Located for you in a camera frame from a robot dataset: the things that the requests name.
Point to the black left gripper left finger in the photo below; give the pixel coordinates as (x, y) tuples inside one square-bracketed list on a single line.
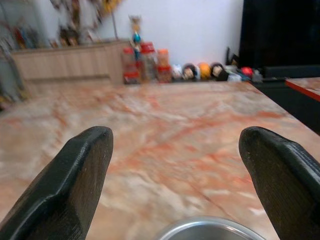
[(62, 190)]

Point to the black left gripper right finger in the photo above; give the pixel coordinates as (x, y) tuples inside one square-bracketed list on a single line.
[(280, 185)]

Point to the round metal bowl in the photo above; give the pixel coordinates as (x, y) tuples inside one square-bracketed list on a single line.
[(210, 229)]

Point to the black tv stand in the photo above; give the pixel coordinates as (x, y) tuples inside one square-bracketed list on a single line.
[(287, 100)]

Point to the marble side table red edge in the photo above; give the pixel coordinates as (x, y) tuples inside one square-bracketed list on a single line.
[(306, 86)]

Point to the red ball toy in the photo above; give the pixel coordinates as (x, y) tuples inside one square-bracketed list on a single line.
[(247, 71)]

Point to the beige wooden cabinet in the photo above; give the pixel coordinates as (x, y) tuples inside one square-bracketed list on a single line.
[(67, 63)]

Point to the black-haired chibi head figurine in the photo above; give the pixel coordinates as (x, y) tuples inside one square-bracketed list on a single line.
[(218, 71)]

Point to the orange chibi head figurine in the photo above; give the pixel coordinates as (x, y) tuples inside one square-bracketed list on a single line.
[(204, 70)]

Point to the large red-lid plastic jar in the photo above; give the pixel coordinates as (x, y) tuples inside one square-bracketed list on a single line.
[(130, 66)]

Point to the dark-haired chibi head figurine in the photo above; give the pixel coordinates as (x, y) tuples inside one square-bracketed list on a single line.
[(190, 71)]

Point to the black television screen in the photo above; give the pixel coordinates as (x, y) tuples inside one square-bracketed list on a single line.
[(280, 32)]

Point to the white cat figurine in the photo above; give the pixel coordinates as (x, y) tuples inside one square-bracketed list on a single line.
[(177, 71)]

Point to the tall red-lid plastic jar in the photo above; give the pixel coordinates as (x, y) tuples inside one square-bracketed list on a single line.
[(148, 61)]

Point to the orange-lid plastic jar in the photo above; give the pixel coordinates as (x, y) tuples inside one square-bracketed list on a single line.
[(163, 65)]

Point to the blue anime figurine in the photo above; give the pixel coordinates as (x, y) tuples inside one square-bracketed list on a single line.
[(136, 37)]

